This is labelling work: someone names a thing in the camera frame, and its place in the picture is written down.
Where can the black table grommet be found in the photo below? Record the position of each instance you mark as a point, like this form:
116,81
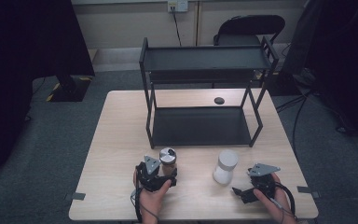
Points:
219,100

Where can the glass spice jar silver lid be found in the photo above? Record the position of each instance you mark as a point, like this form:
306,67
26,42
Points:
167,160

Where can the grey tape strip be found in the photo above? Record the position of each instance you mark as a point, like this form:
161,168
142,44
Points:
78,196
306,189

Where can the person's right hand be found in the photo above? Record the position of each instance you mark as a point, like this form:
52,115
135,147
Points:
275,207

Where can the white powder jar white lid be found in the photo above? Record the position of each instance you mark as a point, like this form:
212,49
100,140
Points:
225,169

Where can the black stand base striped tape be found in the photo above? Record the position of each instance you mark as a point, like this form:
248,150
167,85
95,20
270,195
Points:
71,90

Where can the person's left hand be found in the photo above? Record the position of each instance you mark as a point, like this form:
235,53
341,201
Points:
150,202

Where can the dark curtain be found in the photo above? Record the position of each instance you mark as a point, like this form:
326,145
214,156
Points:
341,56
18,62

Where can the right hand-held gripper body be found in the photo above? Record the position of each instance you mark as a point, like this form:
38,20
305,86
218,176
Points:
262,182

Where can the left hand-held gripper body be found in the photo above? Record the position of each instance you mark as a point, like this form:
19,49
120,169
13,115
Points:
150,179

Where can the white wall socket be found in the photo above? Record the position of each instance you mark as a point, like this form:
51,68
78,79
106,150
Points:
177,5

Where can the black metal two-tier rack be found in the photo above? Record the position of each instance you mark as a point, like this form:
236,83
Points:
199,126

